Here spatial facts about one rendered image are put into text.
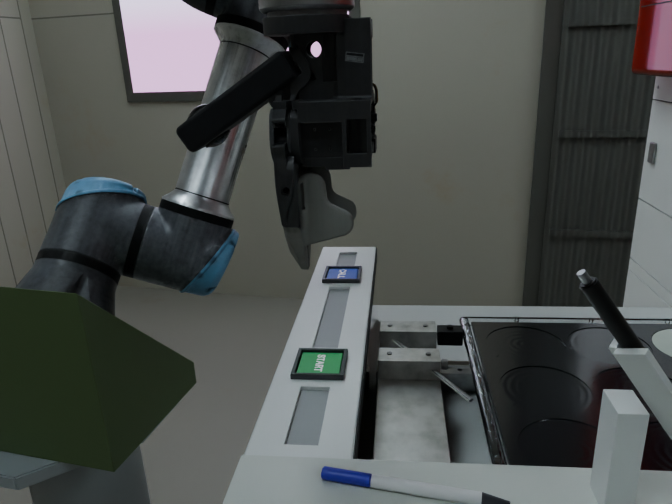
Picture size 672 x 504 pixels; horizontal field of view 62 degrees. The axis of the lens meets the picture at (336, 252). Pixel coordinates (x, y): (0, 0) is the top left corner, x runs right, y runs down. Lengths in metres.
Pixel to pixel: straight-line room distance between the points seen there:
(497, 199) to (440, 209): 0.27
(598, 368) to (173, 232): 0.61
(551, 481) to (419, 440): 0.20
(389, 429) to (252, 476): 0.22
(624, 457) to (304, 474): 0.23
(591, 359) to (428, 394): 0.22
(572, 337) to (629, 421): 0.42
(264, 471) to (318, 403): 0.11
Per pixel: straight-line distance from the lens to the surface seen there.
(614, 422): 0.43
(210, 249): 0.86
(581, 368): 0.77
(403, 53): 2.73
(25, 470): 0.81
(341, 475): 0.46
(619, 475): 0.45
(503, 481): 0.48
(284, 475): 0.48
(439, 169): 2.76
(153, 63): 3.16
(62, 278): 0.84
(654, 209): 1.25
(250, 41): 0.90
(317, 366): 0.61
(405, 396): 0.71
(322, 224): 0.48
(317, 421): 0.54
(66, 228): 0.87
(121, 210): 0.88
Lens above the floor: 1.28
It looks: 19 degrees down
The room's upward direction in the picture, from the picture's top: 2 degrees counter-clockwise
